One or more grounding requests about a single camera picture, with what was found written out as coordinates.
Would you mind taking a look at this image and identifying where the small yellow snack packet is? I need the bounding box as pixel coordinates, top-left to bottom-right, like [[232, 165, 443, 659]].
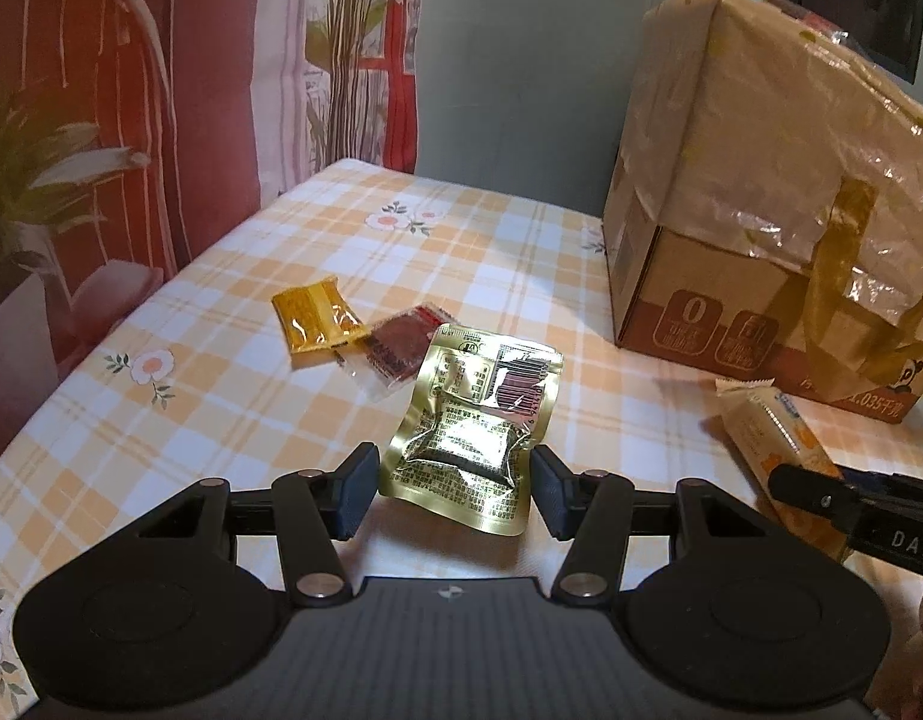
[[272, 277, 362, 370]]

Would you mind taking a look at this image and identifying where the cardboard box with plastic liner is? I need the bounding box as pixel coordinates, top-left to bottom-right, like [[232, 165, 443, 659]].
[[603, 0, 923, 427]]

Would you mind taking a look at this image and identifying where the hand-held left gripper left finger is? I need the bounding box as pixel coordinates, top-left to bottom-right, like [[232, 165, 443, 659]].
[[131, 441, 381, 608]]

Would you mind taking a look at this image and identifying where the small dark red snack packet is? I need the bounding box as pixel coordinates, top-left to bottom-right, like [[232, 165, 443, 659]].
[[339, 302, 456, 398]]

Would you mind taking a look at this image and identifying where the orange white snack packet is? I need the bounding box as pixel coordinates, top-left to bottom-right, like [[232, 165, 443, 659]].
[[714, 377, 853, 565]]

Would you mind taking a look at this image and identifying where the gold foil snack packet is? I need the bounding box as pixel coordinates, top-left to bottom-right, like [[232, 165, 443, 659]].
[[377, 324, 566, 537]]

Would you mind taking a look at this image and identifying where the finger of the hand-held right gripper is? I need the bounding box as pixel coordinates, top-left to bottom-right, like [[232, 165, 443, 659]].
[[767, 463, 865, 530]]

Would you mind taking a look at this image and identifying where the pink printed backdrop cloth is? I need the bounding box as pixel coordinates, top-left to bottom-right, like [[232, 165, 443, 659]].
[[0, 0, 426, 466]]

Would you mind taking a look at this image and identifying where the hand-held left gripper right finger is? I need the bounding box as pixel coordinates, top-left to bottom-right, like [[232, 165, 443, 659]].
[[530, 444, 781, 608]]

